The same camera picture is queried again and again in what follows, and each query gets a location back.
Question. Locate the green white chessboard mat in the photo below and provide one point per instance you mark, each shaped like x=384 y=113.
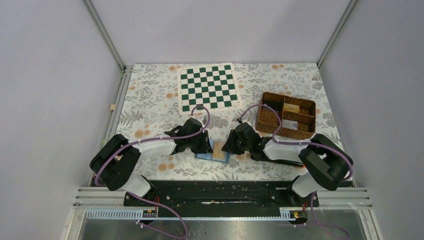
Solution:
x=210 y=86

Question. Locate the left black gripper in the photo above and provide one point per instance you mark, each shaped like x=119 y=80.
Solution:
x=205 y=147

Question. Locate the brown wicker basket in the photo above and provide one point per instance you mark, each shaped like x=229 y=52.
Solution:
x=268 y=119

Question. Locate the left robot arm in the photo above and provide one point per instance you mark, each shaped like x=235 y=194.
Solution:
x=114 y=164

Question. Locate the black card in basket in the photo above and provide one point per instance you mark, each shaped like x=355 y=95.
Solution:
x=275 y=105

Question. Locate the gold card in basket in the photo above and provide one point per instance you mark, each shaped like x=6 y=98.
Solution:
x=288 y=107

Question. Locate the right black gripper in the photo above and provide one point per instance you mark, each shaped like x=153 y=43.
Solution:
x=229 y=146

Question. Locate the blue card holder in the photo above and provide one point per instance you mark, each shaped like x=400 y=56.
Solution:
x=208 y=156

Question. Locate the white card in basket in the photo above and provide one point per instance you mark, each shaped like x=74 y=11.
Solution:
x=290 y=124

